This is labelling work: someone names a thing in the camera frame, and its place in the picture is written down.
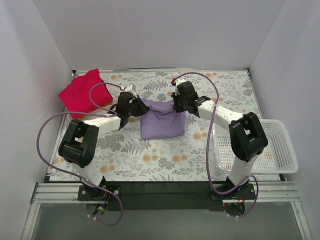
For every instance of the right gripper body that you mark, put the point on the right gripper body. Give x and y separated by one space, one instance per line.
176 104

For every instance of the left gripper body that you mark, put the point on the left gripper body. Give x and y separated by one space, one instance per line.
139 107

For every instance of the purple t shirt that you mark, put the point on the purple t shirt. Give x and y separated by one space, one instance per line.
161 121

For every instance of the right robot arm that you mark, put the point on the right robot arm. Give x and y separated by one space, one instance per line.
247 137

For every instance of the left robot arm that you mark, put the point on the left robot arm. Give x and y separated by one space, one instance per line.
79 142

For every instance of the floral table mat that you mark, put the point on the floral table mat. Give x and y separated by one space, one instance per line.
123 156

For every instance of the red folded t shirt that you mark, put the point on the red folded t shirt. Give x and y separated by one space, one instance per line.
76 98

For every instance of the white plastic basket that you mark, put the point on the white plastic basket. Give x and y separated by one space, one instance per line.
278 157

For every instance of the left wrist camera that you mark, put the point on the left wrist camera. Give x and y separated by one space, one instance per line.
129 88

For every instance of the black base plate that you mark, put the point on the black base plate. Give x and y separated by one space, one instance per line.
174 195

